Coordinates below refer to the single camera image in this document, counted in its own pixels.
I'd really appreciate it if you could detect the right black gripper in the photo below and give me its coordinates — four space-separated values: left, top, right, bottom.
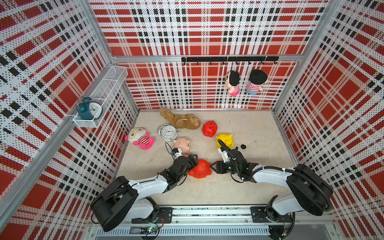
209 160 240 174

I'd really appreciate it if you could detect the red piggy bank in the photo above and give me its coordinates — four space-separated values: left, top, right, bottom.
188 159 212 179
202 121 218 138

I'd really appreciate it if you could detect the pink piggy bank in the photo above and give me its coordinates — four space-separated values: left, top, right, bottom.
173 138 190 156

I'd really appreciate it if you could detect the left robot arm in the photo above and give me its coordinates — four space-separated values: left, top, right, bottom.
91 155 198 232

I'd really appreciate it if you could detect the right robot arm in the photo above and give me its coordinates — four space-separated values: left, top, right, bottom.
210 147 333 222

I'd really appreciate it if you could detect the yellow piggy bank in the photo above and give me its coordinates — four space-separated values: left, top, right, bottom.
216 134 235 149

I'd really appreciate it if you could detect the silver alarm clock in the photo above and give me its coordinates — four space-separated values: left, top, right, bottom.
158 124 178 143

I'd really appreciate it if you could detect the pink owl plush toy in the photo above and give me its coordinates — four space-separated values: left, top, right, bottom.
125 128 155 150

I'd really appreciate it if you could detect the brown plush dog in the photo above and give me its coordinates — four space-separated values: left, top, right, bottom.
160 108 201 130

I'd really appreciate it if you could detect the green circuit board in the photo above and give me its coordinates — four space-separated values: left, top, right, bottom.
140 226 159 236

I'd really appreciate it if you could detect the doll with pink shirt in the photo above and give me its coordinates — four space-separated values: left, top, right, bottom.
225 71 240 97

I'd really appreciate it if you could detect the doll with blue pants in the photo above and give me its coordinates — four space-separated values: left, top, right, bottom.
246 70 268 95

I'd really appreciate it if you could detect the teal alarm clock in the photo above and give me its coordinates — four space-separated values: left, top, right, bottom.
77 97 103 120

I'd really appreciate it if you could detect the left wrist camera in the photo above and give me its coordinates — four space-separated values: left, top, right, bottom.
171 148 183 160

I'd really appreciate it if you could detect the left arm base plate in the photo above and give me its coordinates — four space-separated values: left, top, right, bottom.
131 207 173 225

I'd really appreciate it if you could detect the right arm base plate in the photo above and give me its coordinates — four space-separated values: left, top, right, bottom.
250 206 293 224

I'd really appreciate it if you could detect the aluminium front rail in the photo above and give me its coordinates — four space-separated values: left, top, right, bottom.
86 205 342 240

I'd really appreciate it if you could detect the white wire shelf basket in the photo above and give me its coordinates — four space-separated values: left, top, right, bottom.
73 66 128 128

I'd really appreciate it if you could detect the black hook rail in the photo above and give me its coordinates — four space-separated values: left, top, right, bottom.
181 56 280 63

